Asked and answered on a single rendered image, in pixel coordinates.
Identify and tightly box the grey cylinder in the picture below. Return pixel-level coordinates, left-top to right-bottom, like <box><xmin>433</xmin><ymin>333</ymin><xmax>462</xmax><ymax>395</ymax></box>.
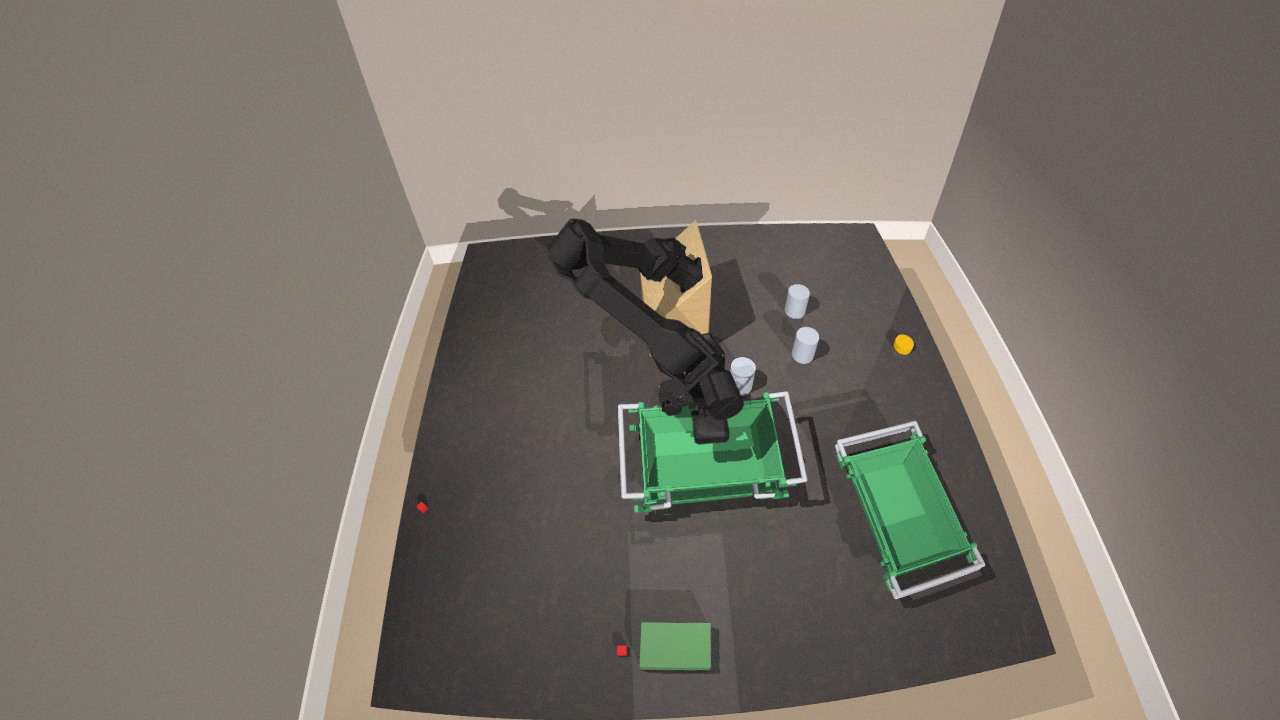
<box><xmin>792</xmin><ymin>327</ymin><xmax>819</xmax><ymax>364</ymax></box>
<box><xmin>785</xmin><ymin>284</ymin><xmax>810</xmax><ymax>319</ymax></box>
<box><xmin>730</xmin><ymin>357</ymin><xmax>756</xmax><ymax>395</ymax></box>

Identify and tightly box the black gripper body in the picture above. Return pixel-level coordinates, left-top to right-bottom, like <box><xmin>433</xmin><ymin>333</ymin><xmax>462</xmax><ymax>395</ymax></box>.
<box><xmin>692</xmin><ymin>387</ymin><xmax>730</xmax><ymax>445</ymax></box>

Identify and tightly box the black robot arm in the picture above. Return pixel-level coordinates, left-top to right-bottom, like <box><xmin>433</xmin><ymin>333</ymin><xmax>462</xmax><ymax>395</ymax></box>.
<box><xmin>548</xmin><ymin>219</ymin><xmax>744</xmax><ymax>420</ymax></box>

